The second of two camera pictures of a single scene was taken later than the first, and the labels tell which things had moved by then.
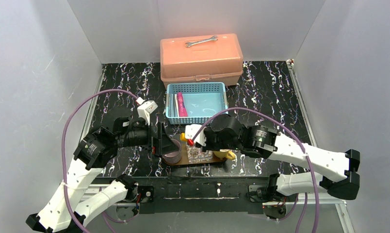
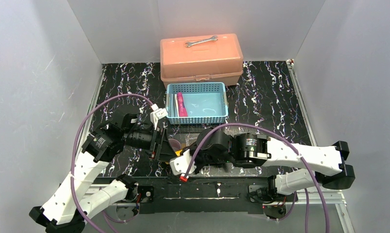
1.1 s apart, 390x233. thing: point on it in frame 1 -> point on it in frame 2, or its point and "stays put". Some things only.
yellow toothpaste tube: (182, 137) -> (178, 152)
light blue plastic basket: (194, 103) stays put
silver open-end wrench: (212, 38) stays put
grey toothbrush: (172, 106) stays put
